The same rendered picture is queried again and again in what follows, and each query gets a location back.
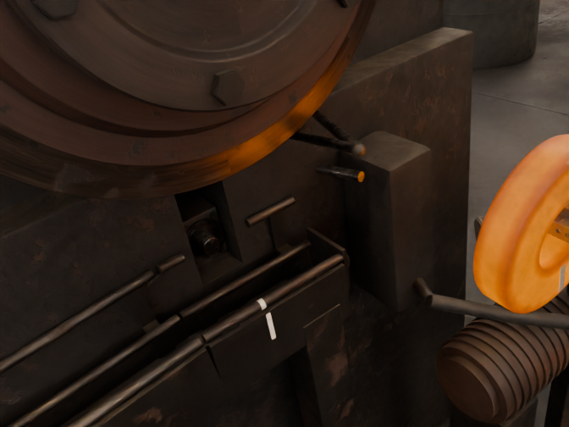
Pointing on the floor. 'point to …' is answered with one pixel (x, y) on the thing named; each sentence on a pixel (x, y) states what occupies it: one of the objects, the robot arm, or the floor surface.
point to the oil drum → (496, 29)
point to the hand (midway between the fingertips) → (552, 211)
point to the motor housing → (501, 368)
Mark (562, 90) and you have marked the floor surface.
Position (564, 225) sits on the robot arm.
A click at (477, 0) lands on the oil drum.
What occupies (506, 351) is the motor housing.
